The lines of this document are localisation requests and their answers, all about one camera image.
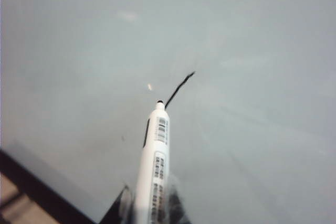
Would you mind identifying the white glass whiteboard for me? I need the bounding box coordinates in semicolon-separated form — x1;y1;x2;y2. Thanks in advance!
0;0;336;224

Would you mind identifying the black whiteboard bottom rail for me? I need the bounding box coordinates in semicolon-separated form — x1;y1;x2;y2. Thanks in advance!
0;148;96;224

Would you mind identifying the white whiteboard marker pen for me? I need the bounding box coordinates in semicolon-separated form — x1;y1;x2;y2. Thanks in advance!
134;99;173;224

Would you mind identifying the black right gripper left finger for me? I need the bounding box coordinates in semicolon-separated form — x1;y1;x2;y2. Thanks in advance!
100;184;138;224

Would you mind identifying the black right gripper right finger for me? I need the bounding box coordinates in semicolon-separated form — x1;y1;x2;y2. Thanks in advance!
167;173;195;224

